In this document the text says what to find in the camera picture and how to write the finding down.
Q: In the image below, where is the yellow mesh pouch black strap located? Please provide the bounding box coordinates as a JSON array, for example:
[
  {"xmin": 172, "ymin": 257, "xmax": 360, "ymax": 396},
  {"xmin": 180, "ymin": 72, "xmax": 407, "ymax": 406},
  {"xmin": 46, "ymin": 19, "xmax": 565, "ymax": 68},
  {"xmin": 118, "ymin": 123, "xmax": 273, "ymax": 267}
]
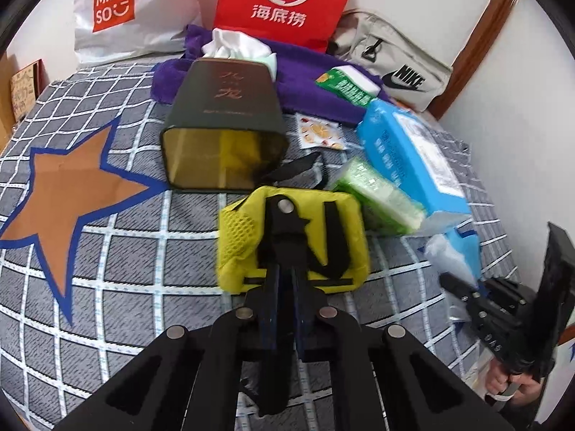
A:
[{"xmin": 215, "ymin": 152, "xmax": 372, "ymax": 416}]

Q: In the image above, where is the green snack packet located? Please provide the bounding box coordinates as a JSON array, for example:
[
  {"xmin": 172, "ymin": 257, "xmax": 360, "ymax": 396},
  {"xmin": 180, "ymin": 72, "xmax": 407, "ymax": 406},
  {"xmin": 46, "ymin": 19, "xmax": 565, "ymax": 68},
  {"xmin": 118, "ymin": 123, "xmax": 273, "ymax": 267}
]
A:
[{"xmin": 315, "ymin": 67, "xmax": 380, "ymax": 107}]

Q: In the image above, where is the white and green glove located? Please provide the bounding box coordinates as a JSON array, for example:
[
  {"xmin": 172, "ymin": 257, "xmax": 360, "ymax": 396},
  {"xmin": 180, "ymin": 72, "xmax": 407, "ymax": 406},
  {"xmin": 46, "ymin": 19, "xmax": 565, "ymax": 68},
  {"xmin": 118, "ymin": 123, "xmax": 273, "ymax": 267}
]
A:
[{"xmin": 202, "ymin": 28, "xmax": 278, "ymax": 81}]

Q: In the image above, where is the person's right hand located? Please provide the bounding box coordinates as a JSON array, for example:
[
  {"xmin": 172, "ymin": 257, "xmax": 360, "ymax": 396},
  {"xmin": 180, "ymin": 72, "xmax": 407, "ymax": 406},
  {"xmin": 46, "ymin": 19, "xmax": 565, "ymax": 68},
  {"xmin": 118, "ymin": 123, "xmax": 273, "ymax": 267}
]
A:
[{"xmin": 484, "ymin": 358, "xmax": 543, "ymax": 407}]

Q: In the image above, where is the clear plastic wrapper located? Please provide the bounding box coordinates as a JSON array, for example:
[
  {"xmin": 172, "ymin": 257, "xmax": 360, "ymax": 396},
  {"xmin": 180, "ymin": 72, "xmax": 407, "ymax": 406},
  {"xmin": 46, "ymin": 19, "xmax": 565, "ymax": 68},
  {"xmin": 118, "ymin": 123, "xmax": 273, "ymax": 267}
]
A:
[{"xmin": 424, "ymin": 230, "xmax": 480, "ymax": 289}]

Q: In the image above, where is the green wet wipes pack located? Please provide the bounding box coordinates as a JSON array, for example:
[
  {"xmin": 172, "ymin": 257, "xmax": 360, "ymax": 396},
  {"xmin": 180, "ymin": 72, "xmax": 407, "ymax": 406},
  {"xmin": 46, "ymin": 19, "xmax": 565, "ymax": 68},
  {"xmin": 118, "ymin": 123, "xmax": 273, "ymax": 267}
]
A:
[{"xmin": 330, "ymin": 158, "xmax": 427, "ymax": 236}]

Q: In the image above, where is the blue tissue pack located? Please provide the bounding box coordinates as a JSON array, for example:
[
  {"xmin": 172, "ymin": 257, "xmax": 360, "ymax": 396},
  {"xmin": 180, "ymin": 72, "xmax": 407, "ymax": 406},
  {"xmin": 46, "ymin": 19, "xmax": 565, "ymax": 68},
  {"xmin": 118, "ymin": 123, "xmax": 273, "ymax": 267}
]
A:
[{"xmin": 357, "ymin": 99, "xmax": 471, "ymax": 223}]

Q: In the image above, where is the orange fruit snack sachet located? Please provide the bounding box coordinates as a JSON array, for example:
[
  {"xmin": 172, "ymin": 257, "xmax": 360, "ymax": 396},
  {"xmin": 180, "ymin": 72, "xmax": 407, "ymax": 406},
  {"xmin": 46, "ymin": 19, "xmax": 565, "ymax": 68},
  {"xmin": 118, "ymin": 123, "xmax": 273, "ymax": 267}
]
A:
[{"xmin": 295, "ymin": 113, "xmax": 347, "ymax": 151}]

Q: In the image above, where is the dark green tin box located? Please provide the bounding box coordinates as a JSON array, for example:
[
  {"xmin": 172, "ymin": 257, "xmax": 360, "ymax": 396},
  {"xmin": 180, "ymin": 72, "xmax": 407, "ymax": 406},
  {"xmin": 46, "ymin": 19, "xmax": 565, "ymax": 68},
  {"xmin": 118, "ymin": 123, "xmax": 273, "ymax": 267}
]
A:
[{"xmin": 160, "ymin": 57, "xmax": 289, "ymax": 192}]

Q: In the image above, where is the grey Nike bag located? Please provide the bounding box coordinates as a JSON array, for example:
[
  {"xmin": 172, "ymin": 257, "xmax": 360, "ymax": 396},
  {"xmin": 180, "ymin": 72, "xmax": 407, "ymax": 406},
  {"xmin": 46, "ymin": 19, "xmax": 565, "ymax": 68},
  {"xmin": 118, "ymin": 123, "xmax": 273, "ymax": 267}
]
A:
[{"xmin": 330, "ymin": 10, "xmax": 452, "ymax": 112}]

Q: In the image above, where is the orange star blue outline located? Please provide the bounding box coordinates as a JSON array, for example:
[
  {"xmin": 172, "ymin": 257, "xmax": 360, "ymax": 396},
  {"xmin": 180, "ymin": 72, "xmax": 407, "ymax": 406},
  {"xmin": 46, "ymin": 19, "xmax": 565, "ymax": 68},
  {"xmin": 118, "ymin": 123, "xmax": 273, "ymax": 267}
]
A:
[{"xmin": 1, "ymin": 118, "xmax": 167, "ymax": 323}]

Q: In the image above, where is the white sponge block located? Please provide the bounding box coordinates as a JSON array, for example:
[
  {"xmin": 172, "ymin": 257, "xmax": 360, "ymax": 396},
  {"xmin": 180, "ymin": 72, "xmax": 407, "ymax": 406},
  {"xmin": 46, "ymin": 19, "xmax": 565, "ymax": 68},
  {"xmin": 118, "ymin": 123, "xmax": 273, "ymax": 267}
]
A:
[{"xmin": 334, "ymin": 65, "xmax": 381, "ymax": 97}]

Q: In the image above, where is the purple towel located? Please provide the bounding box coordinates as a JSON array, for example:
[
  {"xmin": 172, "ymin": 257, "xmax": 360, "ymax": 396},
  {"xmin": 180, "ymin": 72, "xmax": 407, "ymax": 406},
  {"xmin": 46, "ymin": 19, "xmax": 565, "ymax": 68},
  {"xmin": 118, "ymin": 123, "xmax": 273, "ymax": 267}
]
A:
[{"xmin": 151, "ymin": 24, "xmax": 365, "ymax": 126}]

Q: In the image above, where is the red Haidilao paper bag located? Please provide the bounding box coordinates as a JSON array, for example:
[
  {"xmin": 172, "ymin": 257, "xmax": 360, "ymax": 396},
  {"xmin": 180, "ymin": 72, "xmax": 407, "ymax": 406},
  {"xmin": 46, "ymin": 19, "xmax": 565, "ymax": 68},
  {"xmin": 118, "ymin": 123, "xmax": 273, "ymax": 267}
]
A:
[{"xmin": 213, "ymin": 0, "xmax": 348, "ymax": 52}]

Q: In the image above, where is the patterned book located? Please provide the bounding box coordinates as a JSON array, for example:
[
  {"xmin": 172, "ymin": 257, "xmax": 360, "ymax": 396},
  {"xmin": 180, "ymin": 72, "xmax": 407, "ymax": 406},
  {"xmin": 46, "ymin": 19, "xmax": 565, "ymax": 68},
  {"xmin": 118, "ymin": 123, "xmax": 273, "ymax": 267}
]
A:
[{"xmin": 10, "ymin": 59, "xmax": 44, "ymax": 122}]

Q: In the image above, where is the white Miniso plastic bag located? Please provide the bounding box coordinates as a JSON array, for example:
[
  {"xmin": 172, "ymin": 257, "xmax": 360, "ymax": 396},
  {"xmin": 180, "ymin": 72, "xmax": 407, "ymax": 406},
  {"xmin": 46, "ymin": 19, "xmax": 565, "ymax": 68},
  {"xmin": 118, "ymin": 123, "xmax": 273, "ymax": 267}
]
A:
[{"xmin": 74, "ymin": 0, "xmax": 202, "ymax": 67}]

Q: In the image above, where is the wooden door frame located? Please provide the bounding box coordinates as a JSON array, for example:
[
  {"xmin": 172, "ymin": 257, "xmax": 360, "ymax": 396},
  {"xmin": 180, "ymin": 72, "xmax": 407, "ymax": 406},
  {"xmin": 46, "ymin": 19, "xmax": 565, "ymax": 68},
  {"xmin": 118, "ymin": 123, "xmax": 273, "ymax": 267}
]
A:
[{"xmin": 428, "ymin": 0, "xmax": 516, "ymax": 120}]

